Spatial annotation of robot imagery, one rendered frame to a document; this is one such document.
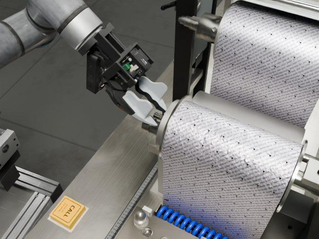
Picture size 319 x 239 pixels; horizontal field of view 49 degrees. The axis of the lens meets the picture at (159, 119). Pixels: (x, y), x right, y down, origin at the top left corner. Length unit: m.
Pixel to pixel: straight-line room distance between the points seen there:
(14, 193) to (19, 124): 0.71
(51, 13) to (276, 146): 0.47
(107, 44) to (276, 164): 0.37
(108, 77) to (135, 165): 0.48
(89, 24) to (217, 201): 0.43
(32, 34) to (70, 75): 2.10
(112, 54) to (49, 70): 2.28
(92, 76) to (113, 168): 0.44
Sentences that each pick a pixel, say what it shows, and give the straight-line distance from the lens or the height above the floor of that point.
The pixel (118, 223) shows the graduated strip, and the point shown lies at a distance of 1.01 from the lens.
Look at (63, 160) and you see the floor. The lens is 2.29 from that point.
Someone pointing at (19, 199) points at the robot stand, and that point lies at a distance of 1.96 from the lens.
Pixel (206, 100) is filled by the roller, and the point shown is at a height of 1.24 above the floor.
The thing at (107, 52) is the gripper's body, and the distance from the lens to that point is 0.66.
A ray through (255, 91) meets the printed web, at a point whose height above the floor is 1.26.
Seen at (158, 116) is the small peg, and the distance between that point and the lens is 0.72.
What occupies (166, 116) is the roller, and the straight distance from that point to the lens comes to 0.69.
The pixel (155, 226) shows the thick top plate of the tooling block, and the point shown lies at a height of 1.03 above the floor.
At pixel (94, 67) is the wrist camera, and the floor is 1.37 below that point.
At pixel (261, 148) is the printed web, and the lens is 0.65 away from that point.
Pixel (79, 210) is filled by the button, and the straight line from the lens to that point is 1.02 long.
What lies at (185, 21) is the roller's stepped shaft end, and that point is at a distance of 0.87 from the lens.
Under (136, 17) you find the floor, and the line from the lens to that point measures 3.41.
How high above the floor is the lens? 1.81
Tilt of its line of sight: 48 degrees down
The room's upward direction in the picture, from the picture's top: straight up
